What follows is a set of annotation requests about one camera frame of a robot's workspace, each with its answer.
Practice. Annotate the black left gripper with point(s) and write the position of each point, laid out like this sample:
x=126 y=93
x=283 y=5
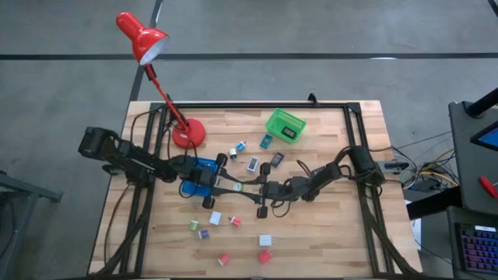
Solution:
x=208 y=179

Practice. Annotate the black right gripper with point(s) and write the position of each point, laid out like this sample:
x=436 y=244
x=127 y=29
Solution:
x=276 y=190

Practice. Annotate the white charger black face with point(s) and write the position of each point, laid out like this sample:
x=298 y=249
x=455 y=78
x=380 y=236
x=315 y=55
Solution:
x=233 y=152

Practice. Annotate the dark blue digital clock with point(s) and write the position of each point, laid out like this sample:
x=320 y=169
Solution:
x=277 y=159

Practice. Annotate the white cube charger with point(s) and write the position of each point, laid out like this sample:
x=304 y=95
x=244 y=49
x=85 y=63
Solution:
x=265 y=240

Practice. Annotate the red dual-port charger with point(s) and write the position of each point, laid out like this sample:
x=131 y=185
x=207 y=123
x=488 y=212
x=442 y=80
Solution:
x=264 y=257

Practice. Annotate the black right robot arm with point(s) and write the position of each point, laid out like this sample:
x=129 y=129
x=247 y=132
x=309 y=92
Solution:
x=330 y=173

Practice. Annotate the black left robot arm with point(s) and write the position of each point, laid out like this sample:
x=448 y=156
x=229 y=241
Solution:
x=132 y=157

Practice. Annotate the white digital clock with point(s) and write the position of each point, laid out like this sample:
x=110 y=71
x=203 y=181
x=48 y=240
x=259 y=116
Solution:
x=253 y=164

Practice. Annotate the white flat charger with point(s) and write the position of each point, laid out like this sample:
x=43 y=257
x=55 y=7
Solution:
x=215 y=218

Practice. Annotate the blue plastic basket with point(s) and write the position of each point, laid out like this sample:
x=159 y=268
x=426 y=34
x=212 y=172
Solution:
x=190 y=190

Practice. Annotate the cyan white charger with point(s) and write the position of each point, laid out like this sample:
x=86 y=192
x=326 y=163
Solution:
x=241 y=146

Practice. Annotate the purple white charger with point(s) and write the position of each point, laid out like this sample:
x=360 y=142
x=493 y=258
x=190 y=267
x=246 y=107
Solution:
x=203 y=234

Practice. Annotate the green plastic basket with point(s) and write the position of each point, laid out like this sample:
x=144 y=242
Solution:
x=278 y=118

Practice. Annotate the red desk lamp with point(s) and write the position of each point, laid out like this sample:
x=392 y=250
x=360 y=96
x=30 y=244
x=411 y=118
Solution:
x=148 y=39

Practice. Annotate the white paper sheet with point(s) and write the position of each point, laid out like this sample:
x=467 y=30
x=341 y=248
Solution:
x=417 y=229

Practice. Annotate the grey metal table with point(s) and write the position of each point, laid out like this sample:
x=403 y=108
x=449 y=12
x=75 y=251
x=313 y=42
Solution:
x=23 y=186

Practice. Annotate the black operator console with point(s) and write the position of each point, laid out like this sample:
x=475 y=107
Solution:
x=467 y=175

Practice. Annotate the backlit keyboard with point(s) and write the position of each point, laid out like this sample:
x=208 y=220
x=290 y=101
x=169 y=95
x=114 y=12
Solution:
x=478 y=249

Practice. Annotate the monitor with blue screen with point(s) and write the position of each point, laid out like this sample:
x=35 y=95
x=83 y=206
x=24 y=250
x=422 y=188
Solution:
x=491 y=138

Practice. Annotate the black table frame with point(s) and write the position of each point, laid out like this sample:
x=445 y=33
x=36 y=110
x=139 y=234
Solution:
x=253 y=105

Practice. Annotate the black clamp bracket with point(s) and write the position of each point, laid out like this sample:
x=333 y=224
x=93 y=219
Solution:
x=312 y=99

